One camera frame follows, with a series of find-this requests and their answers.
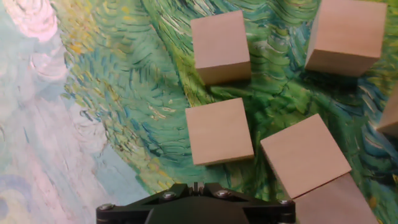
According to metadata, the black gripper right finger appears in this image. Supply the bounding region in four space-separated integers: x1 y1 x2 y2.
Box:
195 182 296 224

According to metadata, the green blue painted cloth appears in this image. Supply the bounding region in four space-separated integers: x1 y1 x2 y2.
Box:
0 0 398 224

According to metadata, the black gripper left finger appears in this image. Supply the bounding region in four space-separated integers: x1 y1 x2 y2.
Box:
96 182 197 224

